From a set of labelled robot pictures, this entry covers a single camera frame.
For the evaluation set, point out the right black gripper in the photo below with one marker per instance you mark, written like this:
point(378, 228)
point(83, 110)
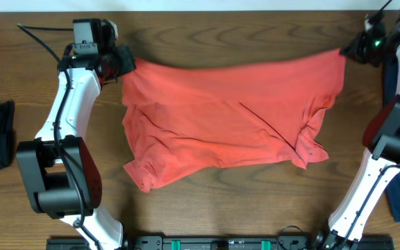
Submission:
point(357, 48)

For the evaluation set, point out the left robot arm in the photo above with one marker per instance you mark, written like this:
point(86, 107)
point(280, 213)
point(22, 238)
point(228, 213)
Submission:
point(59, 174)

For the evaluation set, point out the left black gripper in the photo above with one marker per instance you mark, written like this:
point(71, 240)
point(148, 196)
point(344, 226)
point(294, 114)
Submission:
point(127, 58)

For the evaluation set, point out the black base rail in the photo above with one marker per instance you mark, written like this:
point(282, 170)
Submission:
point(185, 243)

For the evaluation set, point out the red printed t-shirt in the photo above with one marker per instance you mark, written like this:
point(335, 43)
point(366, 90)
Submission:
point(179, 121)

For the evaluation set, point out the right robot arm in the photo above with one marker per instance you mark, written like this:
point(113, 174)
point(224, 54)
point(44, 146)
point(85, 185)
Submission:
point(381, 158)

